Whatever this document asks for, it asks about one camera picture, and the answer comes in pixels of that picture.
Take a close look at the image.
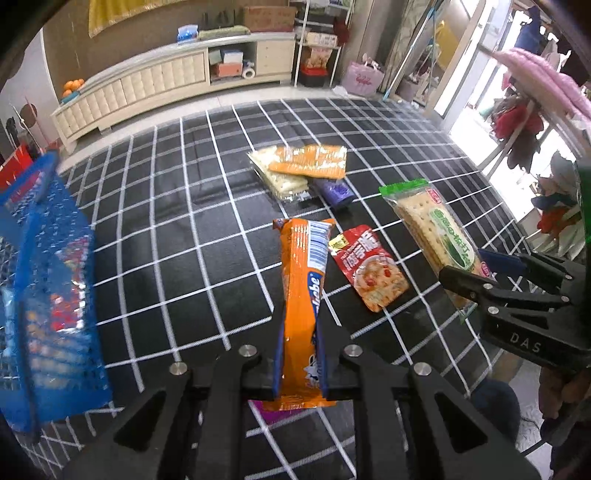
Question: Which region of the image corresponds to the cream TV cabinet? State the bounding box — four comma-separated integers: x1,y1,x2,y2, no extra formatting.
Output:
51,32,296,152

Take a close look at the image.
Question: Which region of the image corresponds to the orange snack packet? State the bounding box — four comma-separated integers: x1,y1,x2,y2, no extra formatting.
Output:
269,145,348,180

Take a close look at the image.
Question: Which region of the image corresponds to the magenta snack packet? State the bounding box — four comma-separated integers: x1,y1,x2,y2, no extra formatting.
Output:
253,401,298,425

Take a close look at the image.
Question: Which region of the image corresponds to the pink quilt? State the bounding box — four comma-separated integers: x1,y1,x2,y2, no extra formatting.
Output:
491,48,590,122

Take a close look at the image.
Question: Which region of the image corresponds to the plate of oranges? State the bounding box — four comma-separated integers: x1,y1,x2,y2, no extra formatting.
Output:
61,78,85,99

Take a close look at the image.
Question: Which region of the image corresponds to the white metal shelf rack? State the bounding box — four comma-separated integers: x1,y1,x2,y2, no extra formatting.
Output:
288,1,356,88

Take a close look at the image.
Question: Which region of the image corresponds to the blue mop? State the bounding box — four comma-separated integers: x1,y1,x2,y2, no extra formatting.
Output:
381,1,438,100

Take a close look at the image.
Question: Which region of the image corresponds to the red chip bag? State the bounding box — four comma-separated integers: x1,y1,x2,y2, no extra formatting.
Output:
329,225,409,312

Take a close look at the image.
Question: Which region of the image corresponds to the purple snack packet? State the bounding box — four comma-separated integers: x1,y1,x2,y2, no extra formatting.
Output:
312,179,355,210

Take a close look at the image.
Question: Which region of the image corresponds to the blue plastic basket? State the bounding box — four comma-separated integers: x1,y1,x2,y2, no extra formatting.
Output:
1,151,112,438

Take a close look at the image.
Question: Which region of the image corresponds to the blue tissue box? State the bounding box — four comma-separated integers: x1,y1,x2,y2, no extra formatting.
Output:
176,24,199,43

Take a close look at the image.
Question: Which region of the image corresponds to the clear cracker pack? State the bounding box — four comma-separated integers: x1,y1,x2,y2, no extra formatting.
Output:
247,146,311,202

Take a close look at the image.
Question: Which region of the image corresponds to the red paper bag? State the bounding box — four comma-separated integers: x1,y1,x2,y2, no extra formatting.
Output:
0,145,33,192

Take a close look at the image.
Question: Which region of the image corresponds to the green cracker pack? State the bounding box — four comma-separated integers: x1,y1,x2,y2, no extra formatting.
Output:
379,178,493,322

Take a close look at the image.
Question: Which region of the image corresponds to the green folded cloth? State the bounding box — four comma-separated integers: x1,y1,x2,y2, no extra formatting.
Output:
197,25,250,41

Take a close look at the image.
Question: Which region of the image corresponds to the orange biscuit roll pack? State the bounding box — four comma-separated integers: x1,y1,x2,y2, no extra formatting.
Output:
263,218,335,412

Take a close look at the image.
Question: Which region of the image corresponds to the brown cardboard box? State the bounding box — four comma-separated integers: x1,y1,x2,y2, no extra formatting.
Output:
242,6,297,32

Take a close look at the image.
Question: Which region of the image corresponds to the pink tote bag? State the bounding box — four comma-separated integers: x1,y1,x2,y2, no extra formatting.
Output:
341,54,385,97

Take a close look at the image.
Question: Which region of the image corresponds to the black white grid tablecloth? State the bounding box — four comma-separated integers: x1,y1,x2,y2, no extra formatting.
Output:
23,99,525,477

